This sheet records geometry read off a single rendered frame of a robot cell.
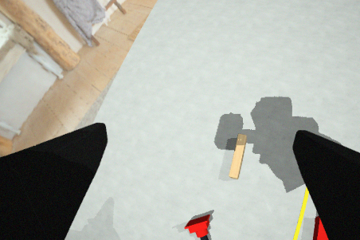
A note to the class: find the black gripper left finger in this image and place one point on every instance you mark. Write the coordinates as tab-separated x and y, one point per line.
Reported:
42	187

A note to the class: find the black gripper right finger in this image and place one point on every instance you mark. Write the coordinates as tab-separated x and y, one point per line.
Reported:
331	173

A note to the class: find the yellow flat bar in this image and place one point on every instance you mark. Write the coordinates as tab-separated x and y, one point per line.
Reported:
301	215

